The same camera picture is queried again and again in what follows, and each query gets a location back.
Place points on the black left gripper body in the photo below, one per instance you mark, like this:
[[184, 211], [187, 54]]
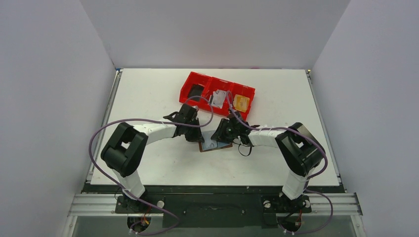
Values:
[[192, 134]]

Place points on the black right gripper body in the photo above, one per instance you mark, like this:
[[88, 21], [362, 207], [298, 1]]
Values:
[[221, 131]]

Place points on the brown leather card holder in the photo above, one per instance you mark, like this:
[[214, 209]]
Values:
[[211, 145]]

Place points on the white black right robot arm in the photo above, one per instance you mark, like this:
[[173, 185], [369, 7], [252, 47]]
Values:
[[299, 148]]

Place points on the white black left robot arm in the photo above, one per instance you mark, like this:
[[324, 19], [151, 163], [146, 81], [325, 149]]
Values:
[[124, 149]]

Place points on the black card in bin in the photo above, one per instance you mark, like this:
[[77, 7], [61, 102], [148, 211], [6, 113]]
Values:
[[196, 90]]

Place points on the yellow card in bin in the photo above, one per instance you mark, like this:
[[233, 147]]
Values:
[[241, 103]]

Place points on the white grey cards in bin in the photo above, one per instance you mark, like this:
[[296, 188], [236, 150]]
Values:
[[217, 98]]

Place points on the red three-compartment plastic bin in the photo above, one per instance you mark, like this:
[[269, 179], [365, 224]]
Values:
[[208, 92]]

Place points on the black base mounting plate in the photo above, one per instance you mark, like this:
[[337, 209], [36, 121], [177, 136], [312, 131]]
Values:
[[295, 218]]

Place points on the aluminium front rail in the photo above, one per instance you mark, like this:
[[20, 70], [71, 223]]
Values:
[[101, 205]]

